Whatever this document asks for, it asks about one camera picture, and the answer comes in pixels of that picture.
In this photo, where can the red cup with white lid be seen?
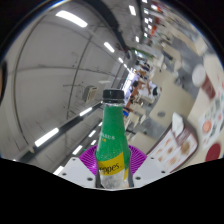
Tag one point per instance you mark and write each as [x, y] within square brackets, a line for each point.
[204, 81]

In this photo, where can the white crumpled napkin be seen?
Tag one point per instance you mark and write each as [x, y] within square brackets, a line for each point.
[177, 124]

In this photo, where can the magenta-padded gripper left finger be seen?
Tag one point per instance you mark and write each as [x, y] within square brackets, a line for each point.
[77, 173]

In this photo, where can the person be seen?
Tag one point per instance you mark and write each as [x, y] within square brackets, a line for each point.
[134, 92]

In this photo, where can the printed paper menu sheet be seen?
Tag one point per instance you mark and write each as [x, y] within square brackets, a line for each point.
[211, 125]

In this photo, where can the grey wall-mounted box unit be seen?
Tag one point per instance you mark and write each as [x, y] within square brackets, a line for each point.
[89, 93]

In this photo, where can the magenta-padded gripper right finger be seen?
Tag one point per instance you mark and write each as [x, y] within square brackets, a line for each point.
[150, 171]

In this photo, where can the green yellow-labelled drink bottle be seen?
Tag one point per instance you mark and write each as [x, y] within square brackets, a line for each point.
[112, 143]

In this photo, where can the long ceiling lights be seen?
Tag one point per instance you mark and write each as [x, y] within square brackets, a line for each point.
[71, 18]

